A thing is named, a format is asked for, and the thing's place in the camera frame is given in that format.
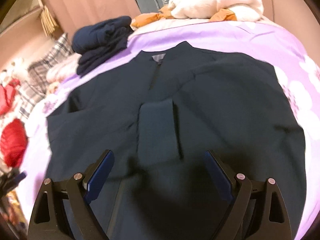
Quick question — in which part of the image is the dark navy jacket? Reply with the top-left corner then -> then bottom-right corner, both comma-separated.
46,42 -> 306,239

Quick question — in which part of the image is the folded navy clothes stack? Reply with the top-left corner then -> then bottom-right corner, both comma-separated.
72,16 -> 133,77

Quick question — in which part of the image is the red garment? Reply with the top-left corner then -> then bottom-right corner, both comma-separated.
1,119 -> 28,168
0,78 -> 21,115

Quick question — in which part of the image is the plaid grey white cloth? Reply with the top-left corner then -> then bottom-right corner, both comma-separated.
17,33 -> 73,122

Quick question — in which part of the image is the purple floral bed sheet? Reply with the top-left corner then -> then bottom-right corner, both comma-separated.
17,22 -> 319,239

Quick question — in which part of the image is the pink curtain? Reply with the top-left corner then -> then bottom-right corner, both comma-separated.
36,0 -> 276,41

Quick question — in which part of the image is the white plush duck toy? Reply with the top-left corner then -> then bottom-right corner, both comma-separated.
131,0 -> 264,29

